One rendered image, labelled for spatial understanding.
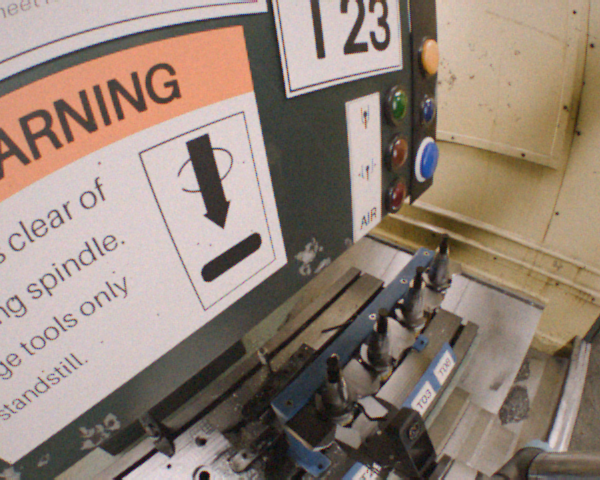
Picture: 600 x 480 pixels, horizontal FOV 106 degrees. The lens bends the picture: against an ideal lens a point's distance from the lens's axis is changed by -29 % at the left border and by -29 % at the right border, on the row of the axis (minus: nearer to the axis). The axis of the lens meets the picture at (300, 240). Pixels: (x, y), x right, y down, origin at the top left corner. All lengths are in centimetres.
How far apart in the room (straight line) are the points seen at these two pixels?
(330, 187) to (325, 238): 3
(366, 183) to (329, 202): 3
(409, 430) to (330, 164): 34
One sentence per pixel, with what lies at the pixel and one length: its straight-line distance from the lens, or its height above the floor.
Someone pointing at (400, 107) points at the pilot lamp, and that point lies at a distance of 20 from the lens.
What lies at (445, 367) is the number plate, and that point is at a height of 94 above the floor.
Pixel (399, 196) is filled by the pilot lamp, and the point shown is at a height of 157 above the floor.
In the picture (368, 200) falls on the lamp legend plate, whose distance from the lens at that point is 19.
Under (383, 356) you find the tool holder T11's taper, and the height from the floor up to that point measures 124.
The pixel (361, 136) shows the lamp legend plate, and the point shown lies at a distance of 17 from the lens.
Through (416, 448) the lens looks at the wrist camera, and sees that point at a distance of 45.
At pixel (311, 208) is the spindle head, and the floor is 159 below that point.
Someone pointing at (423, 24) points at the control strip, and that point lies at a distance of 24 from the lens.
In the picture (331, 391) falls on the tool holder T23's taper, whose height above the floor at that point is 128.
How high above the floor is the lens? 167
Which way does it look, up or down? 36 degrees down
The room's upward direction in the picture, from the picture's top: 9 degrees counter-clockwise
